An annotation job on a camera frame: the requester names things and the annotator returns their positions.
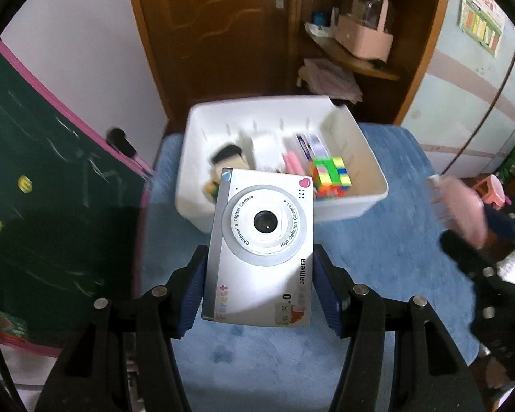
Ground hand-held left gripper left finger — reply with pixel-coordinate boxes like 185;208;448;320
34;244;210;412

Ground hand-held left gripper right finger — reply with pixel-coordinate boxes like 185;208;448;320
312;244;485;412

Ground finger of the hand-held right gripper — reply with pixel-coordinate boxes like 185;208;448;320
483;205;515;243
440;231;505;331

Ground pink brush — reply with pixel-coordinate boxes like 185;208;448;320
427;174;489;250

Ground children's digital camera box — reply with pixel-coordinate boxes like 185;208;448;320
201;167;316;328

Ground black plug adapter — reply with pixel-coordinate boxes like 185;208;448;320
210;145;244;164

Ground clear floss pick box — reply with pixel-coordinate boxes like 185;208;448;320
292;132;332;159

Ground white storage bin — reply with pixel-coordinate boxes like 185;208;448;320
174;95;389;234

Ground pink plastic stool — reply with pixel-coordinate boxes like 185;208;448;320
472;174;512;211

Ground blue blanket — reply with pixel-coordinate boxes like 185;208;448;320
139;122;483;412

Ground colourful puzzle cube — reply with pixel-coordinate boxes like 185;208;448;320
310;156;353;200

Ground pale blue wardrobe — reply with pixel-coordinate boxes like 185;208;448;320
401;0;515;179

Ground white packet in bin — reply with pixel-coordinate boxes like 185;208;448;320
251;135;284;172

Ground black chalkboard eraser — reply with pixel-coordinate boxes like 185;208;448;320
105;126;155;176

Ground wooden corner shelf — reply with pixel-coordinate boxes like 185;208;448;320
285;0;453;126

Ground folded pale cloth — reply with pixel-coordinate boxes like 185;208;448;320
298;57;364;104

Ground pink basket on shelf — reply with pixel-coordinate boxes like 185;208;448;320
335;0;394;61

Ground wooden door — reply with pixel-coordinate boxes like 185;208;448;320
126;0;303;136

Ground white crumpled paper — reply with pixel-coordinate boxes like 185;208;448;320
305;21;337;41

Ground green chalkboard pink frame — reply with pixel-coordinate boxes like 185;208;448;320
0;39;157;355

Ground wall poster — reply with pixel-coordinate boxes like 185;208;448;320
457;0;507;57

